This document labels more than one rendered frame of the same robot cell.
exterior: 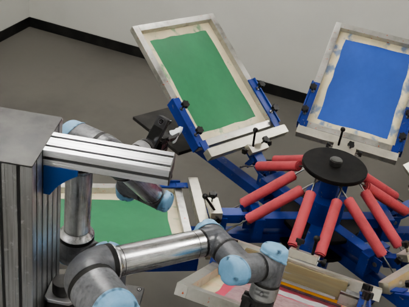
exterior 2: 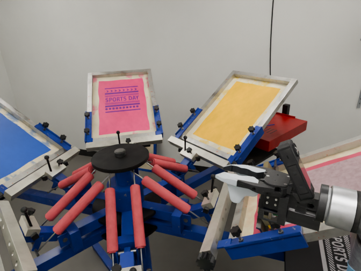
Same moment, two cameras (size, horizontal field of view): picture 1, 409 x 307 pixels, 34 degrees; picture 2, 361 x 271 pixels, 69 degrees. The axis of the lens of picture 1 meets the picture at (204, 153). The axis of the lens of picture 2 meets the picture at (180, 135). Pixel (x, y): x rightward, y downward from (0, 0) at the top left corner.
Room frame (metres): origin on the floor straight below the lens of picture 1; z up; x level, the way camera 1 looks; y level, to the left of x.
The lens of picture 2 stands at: (2.25, 0.63, 1.98)
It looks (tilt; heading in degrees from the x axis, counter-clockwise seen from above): 24 degrees down; 275
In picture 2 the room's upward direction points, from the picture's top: 2 degrees counter-clockwise
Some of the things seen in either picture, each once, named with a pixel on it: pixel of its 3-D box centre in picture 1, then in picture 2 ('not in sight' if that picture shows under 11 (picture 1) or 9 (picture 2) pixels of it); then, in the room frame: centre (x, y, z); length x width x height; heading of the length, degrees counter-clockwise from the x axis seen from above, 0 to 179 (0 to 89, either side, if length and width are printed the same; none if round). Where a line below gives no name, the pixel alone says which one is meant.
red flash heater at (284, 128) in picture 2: not in sight; (265, 128); (1.67, -1.61, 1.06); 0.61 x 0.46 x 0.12; 44
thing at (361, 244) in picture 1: (319, 219); (127, 204); (2.68, -0.62, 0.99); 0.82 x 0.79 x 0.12; 164
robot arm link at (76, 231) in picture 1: (78, 199); not in sight; (1.69, 0.37, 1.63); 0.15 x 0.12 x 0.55; 64
